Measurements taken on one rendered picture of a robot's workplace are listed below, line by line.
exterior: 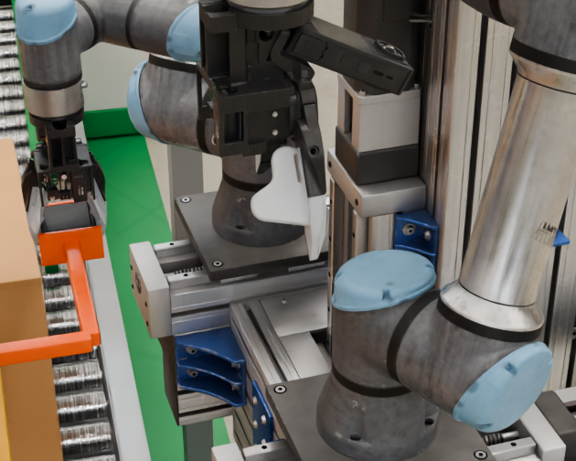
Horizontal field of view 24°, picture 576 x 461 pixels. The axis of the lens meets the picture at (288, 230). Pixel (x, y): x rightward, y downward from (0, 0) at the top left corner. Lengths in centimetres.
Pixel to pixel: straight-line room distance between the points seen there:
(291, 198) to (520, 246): 41
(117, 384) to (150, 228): 160
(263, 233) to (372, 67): 93
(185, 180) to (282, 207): 149
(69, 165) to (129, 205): 240
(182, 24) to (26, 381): 68
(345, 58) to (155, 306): 100
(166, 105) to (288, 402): 52
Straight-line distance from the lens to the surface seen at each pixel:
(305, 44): 104
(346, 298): 150
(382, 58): 107
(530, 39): 135
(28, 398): 210
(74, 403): 249
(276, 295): 203
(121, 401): 241
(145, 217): 406
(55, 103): 170
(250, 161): 193
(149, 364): 346
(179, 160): 251
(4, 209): 224
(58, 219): 185
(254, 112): 104
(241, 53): 103
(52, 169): 173
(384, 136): 169
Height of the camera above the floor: 211
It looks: 32 degrees down
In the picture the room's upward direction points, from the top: straight up
